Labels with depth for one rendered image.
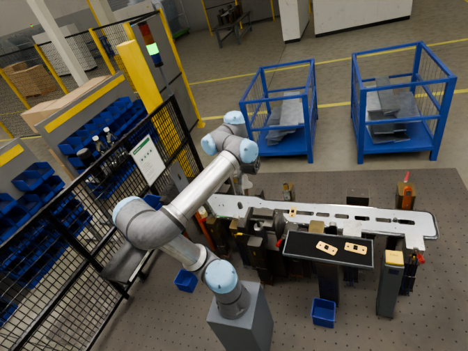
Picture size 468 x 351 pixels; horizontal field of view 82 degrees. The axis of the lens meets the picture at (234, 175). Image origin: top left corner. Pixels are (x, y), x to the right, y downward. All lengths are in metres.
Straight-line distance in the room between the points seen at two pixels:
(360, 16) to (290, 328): 8.41
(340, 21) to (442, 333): 8.26
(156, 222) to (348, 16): 8.66
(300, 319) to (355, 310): 0.29
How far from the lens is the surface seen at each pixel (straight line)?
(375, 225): 1.61
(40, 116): 4.66
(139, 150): 1.95
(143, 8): 13.42
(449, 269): 1.90
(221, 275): 1.10
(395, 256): 1.31
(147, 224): 0.81
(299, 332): 1.63
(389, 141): 3.64
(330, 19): 9.10
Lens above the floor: 2.22
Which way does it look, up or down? 37 degrees down
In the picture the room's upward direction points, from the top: 18 degrees counter-clockwise
